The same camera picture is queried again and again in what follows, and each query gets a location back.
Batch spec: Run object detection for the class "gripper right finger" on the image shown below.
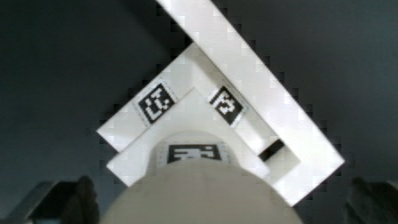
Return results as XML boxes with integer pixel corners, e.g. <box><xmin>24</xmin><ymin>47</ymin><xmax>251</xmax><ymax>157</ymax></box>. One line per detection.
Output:
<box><xmin>344</xmin><ymin>177</ymin><xmax>398</xmax><ymax>224</ymax></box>

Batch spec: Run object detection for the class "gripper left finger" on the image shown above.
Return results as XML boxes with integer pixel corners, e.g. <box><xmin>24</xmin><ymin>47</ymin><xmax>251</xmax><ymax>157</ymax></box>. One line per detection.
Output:
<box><xmin>0</xmin><ymin>175</ymin><xmax>102</xmax><ymax>224</ymax></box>

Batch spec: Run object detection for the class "white lamp bulb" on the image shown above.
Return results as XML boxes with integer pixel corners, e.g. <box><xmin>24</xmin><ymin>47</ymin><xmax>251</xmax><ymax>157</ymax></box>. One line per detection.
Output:
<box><xmin>100</xmin><ymin>132</ymin><xmax>305</xmax><ymax>224</ymax></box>

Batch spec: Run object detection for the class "white lamp base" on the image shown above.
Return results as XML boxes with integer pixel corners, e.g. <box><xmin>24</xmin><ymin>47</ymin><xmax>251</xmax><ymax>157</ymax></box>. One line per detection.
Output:
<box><xmin>99</xmin><ymin>46</ymin><xmax>301</xmax><ymax>185</ymax></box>

